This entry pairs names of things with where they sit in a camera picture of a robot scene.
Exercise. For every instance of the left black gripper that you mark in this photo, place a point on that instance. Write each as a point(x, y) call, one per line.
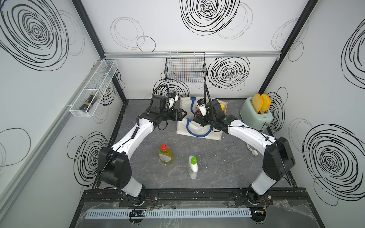
point(178, 118)

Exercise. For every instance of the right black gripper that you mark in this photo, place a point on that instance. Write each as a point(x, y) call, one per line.
point(200, 119)

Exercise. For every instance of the white canvas bag blue handles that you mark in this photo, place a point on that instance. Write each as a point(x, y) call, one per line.
point(189, 127)

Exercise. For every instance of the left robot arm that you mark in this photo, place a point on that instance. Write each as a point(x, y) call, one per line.
point(114, 166)

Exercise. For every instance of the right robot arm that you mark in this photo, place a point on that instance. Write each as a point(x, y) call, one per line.
point(278, 157)

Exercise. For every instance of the yellow-green soap bottle red cap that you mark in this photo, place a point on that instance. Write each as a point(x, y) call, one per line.
point(165, 154)

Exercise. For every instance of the left bread slice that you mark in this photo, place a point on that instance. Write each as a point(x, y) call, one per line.
point(257, 102)

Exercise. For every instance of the bread slice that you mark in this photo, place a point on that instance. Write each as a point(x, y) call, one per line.
point(266, 102)
point(257, 102)

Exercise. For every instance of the mint green toaster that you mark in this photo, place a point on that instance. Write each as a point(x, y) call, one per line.
point(255, 120)

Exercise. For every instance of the white bottle green cap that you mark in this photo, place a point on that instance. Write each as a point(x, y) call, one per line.
point(192, 167)

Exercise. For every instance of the right bread slice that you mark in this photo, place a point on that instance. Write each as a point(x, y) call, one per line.
point(266, 102)

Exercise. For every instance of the dark bottle on shelf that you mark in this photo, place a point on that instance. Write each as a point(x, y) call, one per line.
point(89, 102)

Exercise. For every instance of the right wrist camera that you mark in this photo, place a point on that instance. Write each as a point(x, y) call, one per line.
point(201, 106)

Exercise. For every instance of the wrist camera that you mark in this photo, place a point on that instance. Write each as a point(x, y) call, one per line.
point(173, 98)
point(201, 106)

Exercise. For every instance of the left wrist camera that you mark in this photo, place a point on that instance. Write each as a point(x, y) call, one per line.
point(173, 98)

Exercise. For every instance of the black wire wall basket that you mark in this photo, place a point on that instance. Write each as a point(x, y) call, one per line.
point(187, 67)

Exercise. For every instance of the white wire wall shelf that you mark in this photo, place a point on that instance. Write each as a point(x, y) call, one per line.
point(100, 83)

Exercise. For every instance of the grey slotted cable duct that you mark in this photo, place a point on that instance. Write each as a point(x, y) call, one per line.
point(169, 213)

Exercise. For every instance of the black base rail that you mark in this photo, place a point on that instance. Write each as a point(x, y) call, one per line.
point(154, 197)

